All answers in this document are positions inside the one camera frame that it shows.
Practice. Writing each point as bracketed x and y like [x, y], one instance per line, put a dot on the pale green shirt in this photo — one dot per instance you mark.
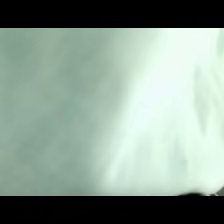
[100, 110]

